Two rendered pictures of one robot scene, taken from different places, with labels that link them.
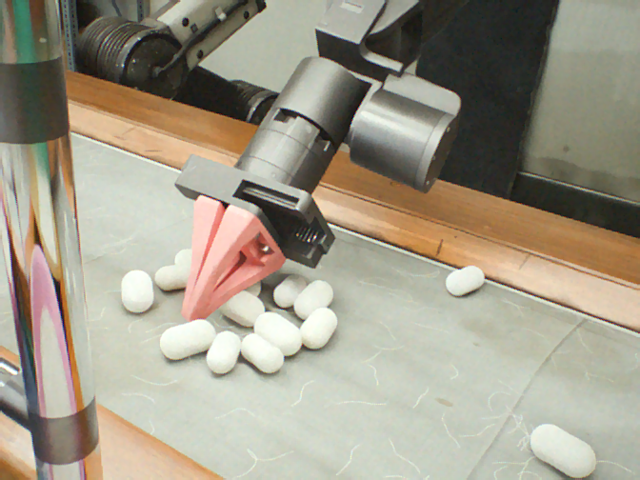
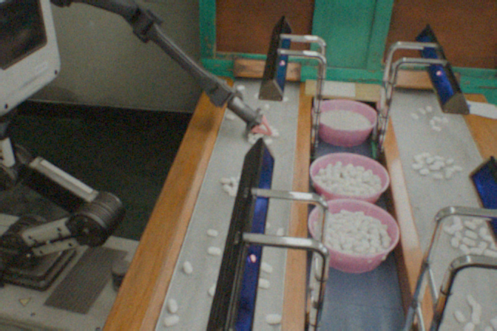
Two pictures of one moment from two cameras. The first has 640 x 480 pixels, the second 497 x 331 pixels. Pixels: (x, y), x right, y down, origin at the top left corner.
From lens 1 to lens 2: 2.26 m
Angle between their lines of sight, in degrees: 94
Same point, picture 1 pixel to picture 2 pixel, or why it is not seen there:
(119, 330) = (276, 143)
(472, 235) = (216, 115)
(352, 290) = (240, 128)
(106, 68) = (120, 215)
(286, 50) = not seen: outside the picture
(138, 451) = (300, 126)
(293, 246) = not seen: hidden behind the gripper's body
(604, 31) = not seen: outside the picture
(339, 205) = (214, 132)
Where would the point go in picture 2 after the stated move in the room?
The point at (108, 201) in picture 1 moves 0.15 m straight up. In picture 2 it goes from (236, 162) to (237, 125)
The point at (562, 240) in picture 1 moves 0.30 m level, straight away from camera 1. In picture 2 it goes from (209, 106) to (135, 106)
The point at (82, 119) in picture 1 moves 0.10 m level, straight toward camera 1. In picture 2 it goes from (197, 182) to (220, 171)
